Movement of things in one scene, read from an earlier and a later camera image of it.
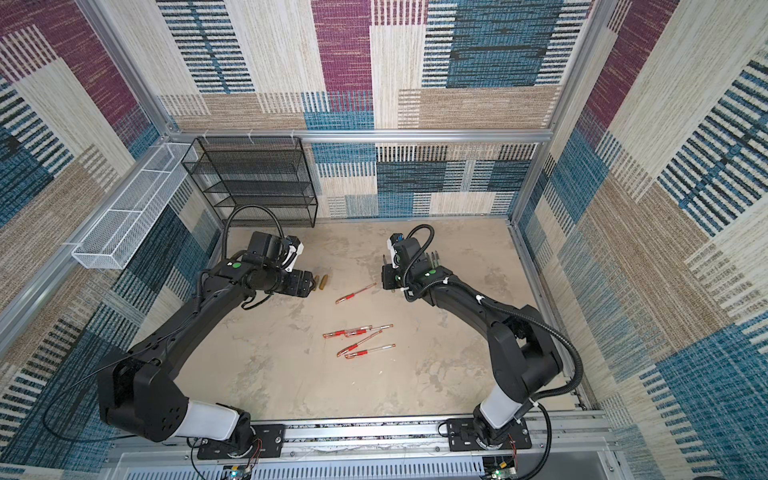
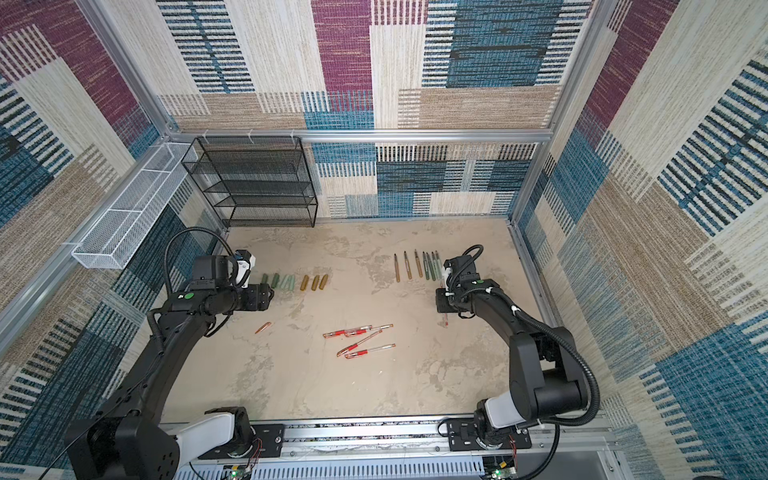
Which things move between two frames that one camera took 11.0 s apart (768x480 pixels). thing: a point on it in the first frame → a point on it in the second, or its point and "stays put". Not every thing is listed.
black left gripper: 295,288 → 258,296
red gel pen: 351,295 → 445,317
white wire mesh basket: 115,238 stays put
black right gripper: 387,272 → 442,302
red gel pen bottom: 368,351 stays put
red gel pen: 336,333 stays put
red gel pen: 362,331 stays put
